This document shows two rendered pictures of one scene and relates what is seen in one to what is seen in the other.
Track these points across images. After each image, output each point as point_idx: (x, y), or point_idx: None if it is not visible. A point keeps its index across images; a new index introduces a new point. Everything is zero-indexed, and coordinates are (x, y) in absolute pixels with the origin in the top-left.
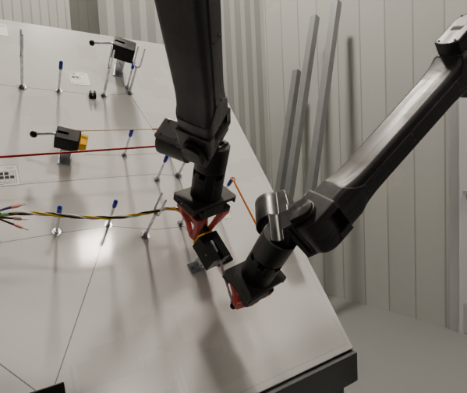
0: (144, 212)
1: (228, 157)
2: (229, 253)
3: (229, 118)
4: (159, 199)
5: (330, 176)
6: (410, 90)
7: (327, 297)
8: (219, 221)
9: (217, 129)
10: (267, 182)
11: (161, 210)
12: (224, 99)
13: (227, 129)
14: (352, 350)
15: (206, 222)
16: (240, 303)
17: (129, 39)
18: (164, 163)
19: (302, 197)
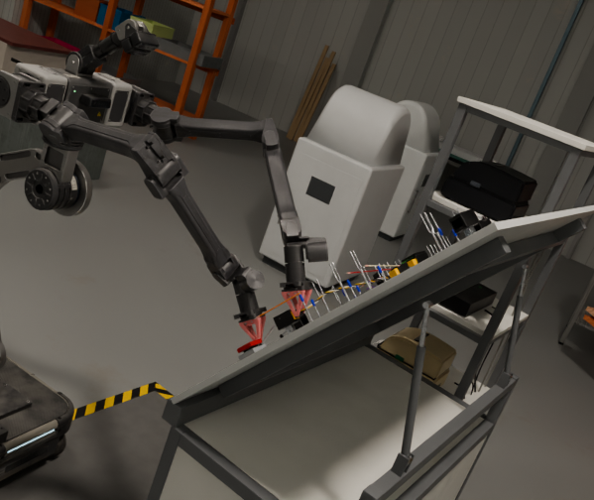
0: (324, 293)
1: (284, 252)
2: (273, 317)
3: (281, 225)
4: (318, 285)
5: (224, 246)
6: (193, 199)
7: (198, 383)
8: (287, 303)
9: (281, 228)
10: (290, 333)
11: (315, 291)
12: (278, 213)
13: (283, 232)
14: (171, 400)
15: (297, 309)
16: (255, 333)
17: (527, 216)
18: (350, 288)
19: (235, 258)
